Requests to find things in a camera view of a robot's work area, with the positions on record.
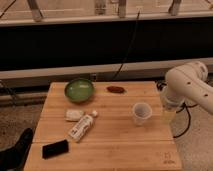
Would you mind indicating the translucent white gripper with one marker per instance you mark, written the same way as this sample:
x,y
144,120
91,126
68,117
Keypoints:
x,y
169,110

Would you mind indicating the dark red pepper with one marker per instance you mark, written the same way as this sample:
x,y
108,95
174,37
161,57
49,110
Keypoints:
x,y
115,89

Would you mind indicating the black rectangular sponge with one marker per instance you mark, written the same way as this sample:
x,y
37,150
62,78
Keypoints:
x,y
55,149

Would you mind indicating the small white wrapped packet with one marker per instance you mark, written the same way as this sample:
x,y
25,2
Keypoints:
x,y
74,115

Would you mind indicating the green bowl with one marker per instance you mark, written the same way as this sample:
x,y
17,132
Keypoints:
x,y
79,90

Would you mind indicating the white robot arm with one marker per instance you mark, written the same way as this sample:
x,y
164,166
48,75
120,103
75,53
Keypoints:
x,y
183,82

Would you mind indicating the white plastic bottle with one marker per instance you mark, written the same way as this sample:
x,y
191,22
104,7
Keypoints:
x,y
82,126

